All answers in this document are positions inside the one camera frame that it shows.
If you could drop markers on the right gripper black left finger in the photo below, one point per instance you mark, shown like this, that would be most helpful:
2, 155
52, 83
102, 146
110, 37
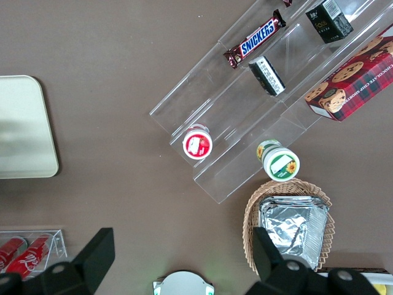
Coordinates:
89, 264

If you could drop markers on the red cola bottle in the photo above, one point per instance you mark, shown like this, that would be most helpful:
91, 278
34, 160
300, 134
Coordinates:
9, 250
30, 255

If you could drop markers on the small dark green box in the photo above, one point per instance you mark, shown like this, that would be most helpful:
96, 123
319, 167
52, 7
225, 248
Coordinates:
267, 77
330, 21

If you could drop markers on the Snickers chocolate bar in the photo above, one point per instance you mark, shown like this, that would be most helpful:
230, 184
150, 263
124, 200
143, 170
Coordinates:
256, 40
288, 2

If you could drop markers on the green lid yogurt cup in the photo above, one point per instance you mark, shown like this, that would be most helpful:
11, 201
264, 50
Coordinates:
281, 164

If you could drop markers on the yellow snack packet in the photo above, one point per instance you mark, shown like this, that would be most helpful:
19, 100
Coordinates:
386, 290

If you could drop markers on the red tartan cookie box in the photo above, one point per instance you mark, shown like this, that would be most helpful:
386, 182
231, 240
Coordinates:
353, 86

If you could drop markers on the clear acrylic bottle rack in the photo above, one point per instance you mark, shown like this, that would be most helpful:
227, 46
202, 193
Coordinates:
59, 246

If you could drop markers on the light tan wicker basket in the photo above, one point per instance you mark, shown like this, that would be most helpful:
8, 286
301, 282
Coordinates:
250, 221

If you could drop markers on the clear acrylic stepped stand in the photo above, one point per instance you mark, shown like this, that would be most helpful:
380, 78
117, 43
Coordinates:
233, 123

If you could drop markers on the red lid yogurt cup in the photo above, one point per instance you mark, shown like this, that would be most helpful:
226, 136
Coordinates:
197, 145

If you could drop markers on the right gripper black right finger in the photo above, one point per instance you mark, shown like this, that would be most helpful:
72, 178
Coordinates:
276, 273

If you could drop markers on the stack of aluminium foil trays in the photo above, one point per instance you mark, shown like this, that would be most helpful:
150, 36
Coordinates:
288, 227

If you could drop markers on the cream rectangular serving tray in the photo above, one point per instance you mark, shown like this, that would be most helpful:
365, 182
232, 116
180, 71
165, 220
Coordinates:
21, 129

